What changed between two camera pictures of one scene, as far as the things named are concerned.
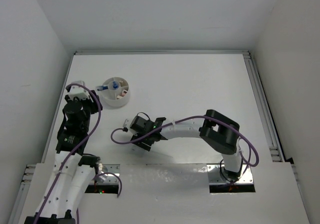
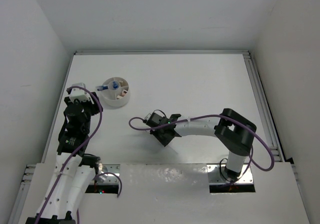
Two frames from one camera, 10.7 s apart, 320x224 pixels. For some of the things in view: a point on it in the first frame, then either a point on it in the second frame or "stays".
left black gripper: (93, 104) stays
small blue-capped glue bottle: (115, 86) stays
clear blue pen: (101, 88) stays
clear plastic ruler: (141, 154) → (177, 152)
